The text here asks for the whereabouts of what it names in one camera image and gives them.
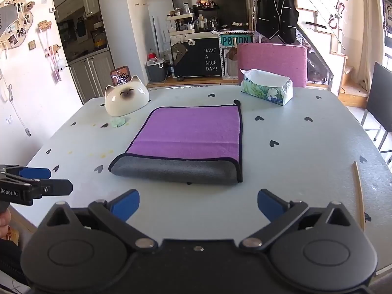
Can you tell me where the person's black clothing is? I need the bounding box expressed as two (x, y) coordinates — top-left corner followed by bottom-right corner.
(0, 238), (29, 286)

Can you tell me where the green coaster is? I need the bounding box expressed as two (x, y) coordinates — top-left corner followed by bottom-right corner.
(110, 115), (128, 128)

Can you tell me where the soft tissue pack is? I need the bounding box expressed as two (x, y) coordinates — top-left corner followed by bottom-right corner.
(239, 68), (294, 106)

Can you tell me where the black chalkboard sign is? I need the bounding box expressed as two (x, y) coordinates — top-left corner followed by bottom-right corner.
(170, 37), (222, 78)

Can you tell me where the grey trash bin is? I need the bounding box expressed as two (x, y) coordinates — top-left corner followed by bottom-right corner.
(145, 58), (169, 83)

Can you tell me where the black chair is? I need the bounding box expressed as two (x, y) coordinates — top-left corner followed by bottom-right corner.
(361, 61), (392, 151)

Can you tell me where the wall photo collage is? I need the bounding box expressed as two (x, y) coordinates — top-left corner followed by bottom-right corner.
(0, 0), (34, 51)

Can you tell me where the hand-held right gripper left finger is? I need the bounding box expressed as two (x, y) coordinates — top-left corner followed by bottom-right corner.
(38, 189), (159, 250)

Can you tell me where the white wall cable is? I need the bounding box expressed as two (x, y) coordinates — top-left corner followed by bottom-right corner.
(0, 67), (32, 137)

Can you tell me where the cat face ceramic bowl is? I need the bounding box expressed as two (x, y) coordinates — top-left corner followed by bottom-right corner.
(104, 75), (150, 118)

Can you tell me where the pink chair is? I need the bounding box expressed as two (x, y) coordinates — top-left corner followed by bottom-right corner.
(237, 42), (308, 88)

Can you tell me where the person's left hand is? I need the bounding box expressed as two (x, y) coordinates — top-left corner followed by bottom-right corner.
(0, 211), (12, 240)

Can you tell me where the black vest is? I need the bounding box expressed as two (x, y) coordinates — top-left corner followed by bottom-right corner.
(255, 0), (300, 45)

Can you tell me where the small picture frame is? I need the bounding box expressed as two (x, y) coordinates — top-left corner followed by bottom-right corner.
(110, 65), (130, 87)

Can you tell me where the teal licence plate sign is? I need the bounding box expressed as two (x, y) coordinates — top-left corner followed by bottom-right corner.
(219, 34), (252, 50)

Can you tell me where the white cosmetics rack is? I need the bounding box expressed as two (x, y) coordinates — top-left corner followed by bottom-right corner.
(167, 12), (197, 36)

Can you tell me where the wooden staircase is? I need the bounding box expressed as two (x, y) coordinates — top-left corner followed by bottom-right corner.
(298, 5), (372, 108)

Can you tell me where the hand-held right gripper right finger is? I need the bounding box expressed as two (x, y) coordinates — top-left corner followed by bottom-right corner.
(239, 189), (359, 250)

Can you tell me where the purple and grey towel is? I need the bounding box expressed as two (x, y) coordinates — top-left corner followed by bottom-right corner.
(108, 99), (244, 186)

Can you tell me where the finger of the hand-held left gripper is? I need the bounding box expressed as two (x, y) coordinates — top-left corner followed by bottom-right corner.
(0, 165), (52, 180)
(30, 179), (74, 199)

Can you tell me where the wooden chopstick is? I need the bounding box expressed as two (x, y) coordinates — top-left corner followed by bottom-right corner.
(352, 160), (366, 231)

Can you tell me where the grey kitchen cabinet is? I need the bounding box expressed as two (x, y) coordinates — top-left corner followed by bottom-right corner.
(69, 50), (116, 105)

